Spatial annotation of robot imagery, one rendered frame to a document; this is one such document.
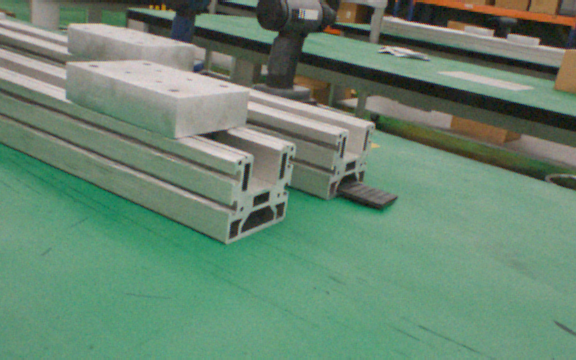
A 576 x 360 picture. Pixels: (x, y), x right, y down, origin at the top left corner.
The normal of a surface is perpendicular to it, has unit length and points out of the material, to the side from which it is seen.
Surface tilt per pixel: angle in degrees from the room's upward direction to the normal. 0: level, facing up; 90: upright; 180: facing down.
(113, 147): 90
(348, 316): 0
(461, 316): 0
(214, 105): 90
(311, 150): 90
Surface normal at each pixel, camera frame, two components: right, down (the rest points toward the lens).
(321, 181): -0.55, 0.20
